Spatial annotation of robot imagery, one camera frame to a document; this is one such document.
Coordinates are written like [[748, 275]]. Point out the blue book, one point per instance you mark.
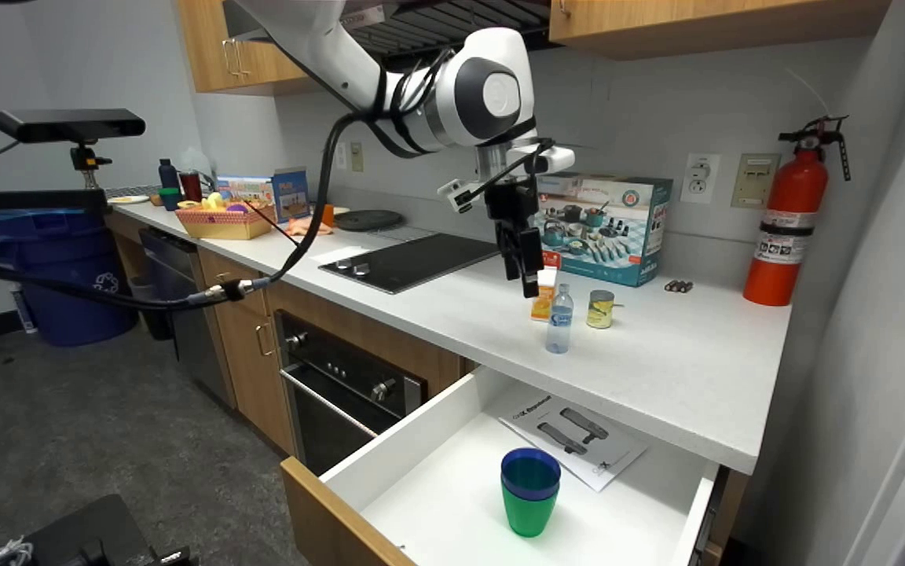
[[290, 195]]

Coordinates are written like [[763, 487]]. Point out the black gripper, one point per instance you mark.
[[515, 216]]

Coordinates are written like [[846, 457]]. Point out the printed paper sheet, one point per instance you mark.
[[580, 429]]

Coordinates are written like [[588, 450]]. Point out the wooden cabinet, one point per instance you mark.
[[703, 16], [253, 364], [234, 50]]

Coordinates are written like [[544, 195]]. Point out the wooden upper cabinet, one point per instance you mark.
[[234, 50], [703, 16]]

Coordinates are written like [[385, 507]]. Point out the white drawer with wood front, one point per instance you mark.
[[439, 492]]

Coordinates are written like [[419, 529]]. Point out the orange toy food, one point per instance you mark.
[[323, 218]]

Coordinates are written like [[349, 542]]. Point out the colourful box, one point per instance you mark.
[[247, 190]]

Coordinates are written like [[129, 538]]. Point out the range hood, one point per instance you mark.
[[439, 20]]

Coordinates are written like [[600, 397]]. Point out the orange bottle with red cap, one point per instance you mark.
[[544, 292]]

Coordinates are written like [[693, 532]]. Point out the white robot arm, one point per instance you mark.
[[472, 94]]

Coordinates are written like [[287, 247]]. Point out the small black object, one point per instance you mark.
[[680, 283]]

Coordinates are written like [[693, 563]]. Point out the wooden lower cabinet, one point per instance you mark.
[[253, 364]]

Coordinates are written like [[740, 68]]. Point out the clear plastic water bottle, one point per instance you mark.
[[561, 318]]

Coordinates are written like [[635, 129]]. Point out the black camera on stand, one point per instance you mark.
[[70, 123]]

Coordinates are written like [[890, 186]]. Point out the green plastic cup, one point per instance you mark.
[[530, 520]]

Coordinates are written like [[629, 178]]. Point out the blue bottle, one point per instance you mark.
[[166, 181]]

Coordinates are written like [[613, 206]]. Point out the toy cookware box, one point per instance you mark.
[[609, 230]]

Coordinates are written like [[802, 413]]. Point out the blue recycling bin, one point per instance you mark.
[[62, 283]]

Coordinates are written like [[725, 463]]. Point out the black cooktop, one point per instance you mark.
[[410, 258]]

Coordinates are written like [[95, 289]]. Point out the blue plastic cup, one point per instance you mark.
[[530, 472]]

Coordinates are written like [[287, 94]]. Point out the black boom bar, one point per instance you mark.
[[23, 198]]

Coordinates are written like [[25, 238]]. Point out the red fire extinguisher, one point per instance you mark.
[[794, 222]]

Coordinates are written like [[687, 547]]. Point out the built-in oven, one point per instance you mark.
[[344, 380]]

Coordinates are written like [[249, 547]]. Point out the wooden basket with toy food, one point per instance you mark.
[[223, 222]]

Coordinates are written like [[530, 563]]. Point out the white wall outlet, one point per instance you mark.
[[697, 178]]

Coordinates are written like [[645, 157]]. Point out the red can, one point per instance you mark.
[[193, 186]]

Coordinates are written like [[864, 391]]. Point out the beige wall plate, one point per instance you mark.
[[756, 181]]

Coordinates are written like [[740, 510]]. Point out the dishwasher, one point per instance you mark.
[[187, 325]]

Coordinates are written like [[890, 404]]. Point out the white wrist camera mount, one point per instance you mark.
[[460, 195]]

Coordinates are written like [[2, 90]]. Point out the round black pan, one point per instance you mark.
[[371, 222]]

